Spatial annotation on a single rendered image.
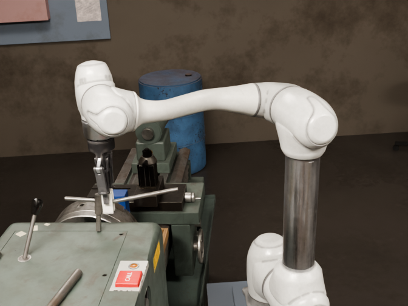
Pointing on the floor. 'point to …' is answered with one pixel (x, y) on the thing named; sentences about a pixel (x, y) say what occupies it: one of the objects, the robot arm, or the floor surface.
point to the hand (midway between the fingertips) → (108, 201)
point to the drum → (172, 76)
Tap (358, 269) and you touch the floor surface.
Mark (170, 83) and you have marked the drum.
